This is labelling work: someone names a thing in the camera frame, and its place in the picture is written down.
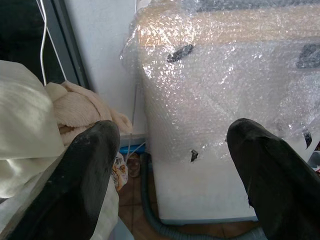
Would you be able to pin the printed plastic bag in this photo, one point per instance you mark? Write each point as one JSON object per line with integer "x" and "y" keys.
{"x": 120, "y": 172}

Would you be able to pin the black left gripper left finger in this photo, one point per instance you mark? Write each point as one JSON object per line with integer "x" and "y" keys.
{"x": 75, "y": 180}

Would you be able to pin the cream knitted garment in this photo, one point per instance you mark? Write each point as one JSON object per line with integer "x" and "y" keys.
{"x": 80, "y": 110}

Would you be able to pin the blue plastic basin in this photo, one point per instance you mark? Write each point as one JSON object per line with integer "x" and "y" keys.
{"x": 132, "y": 149}

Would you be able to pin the dark window frame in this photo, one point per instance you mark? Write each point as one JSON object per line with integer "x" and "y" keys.
{"x": 66, "y": 42}

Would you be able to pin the white washing machine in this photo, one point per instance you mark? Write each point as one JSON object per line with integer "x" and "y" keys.
{"x": 200, "y": 125}

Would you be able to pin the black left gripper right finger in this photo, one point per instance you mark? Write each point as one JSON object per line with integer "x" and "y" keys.
{"x": 272, "y": 175}

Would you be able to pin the white cloth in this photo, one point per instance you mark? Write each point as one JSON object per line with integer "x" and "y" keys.
{"x": 22, "y": 130}

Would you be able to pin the clear bubble wrap sheet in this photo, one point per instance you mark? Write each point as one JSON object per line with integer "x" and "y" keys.
{"x": 215, "y": 82}

